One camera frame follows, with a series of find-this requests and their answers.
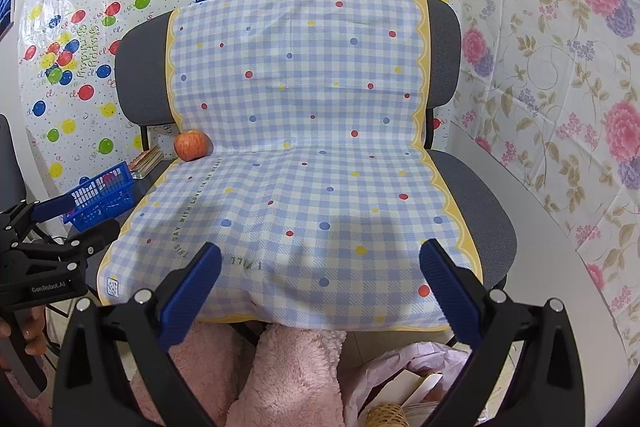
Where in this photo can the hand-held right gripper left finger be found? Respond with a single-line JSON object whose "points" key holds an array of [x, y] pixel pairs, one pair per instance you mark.
{"points": [[190, 297]]}

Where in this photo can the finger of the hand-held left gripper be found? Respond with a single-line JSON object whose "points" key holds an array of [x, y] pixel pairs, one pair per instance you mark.
{"points": [[52, 207], [85, 244]]}

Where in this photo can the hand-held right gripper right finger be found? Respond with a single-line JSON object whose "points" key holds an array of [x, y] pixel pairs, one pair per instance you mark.
{"points": [[450, 297]]}

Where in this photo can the white paper box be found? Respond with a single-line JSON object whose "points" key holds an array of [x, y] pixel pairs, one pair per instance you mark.
{"points": [[417, 384]]}

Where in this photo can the pink plastic bag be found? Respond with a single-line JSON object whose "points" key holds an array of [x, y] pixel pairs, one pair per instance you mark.
{"points": [[380, 372]]}

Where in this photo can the woven wicker basket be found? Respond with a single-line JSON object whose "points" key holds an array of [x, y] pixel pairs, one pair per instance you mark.
{"points": [[387, 416]]}

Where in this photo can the person's left hand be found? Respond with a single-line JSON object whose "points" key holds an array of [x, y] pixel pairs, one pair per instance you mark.
{"points": [[32, 332]]}

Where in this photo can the blue plastic basket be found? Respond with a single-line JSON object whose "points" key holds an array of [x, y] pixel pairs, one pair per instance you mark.
{"points": [[100, 197]]}

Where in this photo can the dark grey chair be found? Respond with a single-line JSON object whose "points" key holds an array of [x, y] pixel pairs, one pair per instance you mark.
{"points": [[10, 157]]}

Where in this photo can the grey office chair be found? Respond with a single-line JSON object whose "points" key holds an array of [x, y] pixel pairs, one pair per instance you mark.
{"points": [[475, 227]]}

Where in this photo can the red apple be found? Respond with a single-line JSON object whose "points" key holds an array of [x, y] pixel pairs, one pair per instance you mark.
{"points": [[192, 146]]}

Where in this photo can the blue checkered cloth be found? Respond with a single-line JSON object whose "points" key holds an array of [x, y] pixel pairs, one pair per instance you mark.
{"points": [[310, 107]]}

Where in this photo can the floral printed sheet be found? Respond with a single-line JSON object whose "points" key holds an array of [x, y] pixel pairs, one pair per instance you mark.
{"points": [[550, 82]]}

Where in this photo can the dark wall poster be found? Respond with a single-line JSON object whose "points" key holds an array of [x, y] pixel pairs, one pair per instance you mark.
{"points": [[5, 4]]}

